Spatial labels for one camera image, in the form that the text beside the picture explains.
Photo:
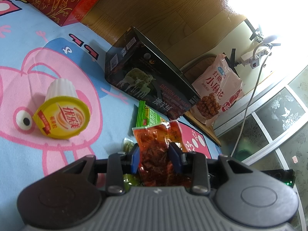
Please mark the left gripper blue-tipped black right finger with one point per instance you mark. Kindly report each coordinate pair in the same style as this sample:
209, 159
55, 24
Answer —
205, 174

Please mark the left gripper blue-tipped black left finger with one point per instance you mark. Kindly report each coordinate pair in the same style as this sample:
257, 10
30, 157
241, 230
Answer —
114, 167

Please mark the red spicy snack packet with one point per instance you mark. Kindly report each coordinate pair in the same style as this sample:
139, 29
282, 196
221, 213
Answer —
155, 167

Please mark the green pickled vegetable packet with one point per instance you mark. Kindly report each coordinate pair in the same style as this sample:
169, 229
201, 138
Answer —
130, 163

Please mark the green cracker snack packet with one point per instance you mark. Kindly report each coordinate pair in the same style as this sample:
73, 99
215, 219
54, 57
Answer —
146, 116

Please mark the yellow lidded milk tea cup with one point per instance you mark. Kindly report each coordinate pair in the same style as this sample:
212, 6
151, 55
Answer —
62, 115

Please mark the pink fried dough snack bag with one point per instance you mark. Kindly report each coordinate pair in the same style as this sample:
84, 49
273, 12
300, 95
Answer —
219, 87

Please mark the black lamb picture box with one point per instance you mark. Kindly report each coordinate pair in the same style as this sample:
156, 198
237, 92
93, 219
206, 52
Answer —
137, 67

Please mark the white power strip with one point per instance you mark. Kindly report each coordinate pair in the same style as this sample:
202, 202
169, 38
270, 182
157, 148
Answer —
254, 57

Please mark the blue cartoon pig mat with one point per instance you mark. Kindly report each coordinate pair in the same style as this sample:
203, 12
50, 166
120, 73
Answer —
34, 52

